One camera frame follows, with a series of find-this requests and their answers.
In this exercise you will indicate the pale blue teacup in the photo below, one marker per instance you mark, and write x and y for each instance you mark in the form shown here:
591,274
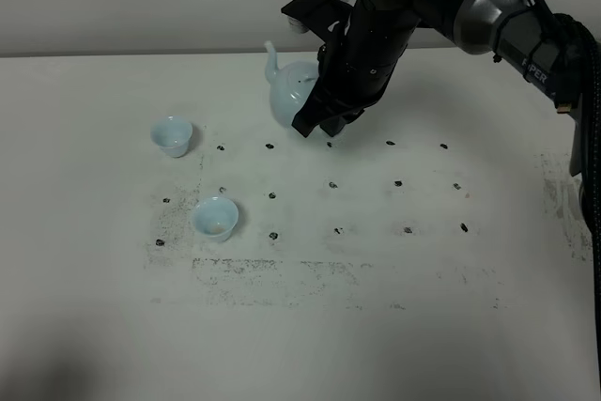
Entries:
172,135
215,218

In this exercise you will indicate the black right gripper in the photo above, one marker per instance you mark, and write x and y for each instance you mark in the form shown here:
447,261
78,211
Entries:
358,70

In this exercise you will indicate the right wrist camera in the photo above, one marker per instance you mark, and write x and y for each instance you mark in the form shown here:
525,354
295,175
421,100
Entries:
318,16

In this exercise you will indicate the far pale blue teacup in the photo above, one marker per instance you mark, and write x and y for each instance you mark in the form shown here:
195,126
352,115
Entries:
172,135

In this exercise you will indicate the pale blue porcelain teapot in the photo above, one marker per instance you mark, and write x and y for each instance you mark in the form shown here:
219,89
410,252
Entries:
290,86

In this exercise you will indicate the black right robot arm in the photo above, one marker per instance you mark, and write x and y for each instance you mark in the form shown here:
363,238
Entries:
552,51

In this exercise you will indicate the near pale blue teacup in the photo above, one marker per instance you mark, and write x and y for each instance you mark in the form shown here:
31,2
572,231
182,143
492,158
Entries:
215,218

